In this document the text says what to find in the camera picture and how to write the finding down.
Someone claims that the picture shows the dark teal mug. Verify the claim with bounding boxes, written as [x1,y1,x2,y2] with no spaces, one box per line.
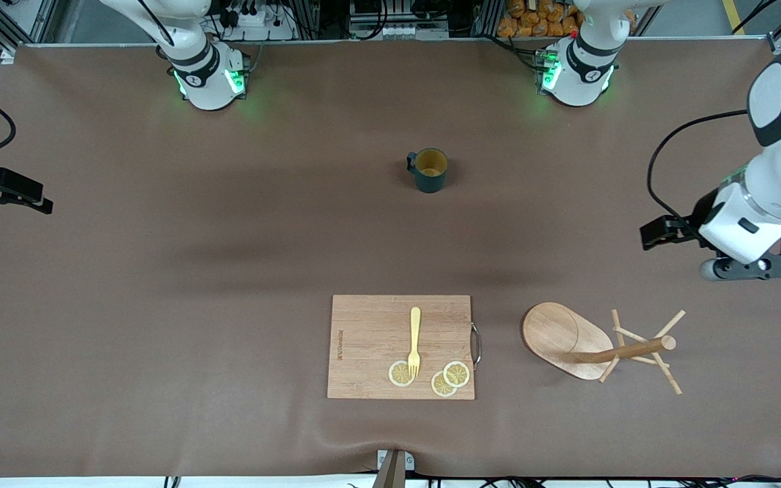
[407,148,448,194]

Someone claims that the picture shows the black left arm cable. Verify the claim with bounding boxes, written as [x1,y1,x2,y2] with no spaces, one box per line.
[647,110,750,231]

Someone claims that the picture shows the yellow fork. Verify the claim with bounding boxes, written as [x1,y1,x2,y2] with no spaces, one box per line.
[407,307,422,379]

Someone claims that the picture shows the orange snack packets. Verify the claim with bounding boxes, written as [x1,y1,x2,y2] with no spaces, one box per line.
[497,0,637,39]

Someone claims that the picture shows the wooden cutting board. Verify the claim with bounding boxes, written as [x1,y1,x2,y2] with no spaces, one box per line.
[327,294,483,401]

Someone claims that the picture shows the white power strip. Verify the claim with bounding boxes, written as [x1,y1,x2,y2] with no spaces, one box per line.
[201,3,296,41]

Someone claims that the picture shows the wooden mug tree rack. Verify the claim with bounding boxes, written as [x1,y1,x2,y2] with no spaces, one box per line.
[523,302,687,396]

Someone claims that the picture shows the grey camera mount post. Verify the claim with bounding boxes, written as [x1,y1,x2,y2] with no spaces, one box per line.
[372,449,416,488]

